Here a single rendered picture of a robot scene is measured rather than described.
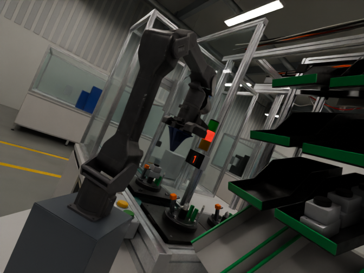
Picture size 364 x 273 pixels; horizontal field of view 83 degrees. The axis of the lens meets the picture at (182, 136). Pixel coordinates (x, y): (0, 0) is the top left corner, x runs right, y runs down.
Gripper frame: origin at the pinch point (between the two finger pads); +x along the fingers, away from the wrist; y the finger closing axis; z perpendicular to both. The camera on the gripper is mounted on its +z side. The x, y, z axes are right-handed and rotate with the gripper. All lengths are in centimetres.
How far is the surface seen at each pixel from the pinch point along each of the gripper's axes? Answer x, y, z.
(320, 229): 3.7, -39.7, 11.1
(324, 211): 0.4, -39.2, 11.0
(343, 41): -81, 3, 71
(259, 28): -68, 23, 33
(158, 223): 28.4, 2.1, 8.4
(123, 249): 39.4, 3.5, 0.3
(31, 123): 100, 497, -47
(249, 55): -53, 23, 34
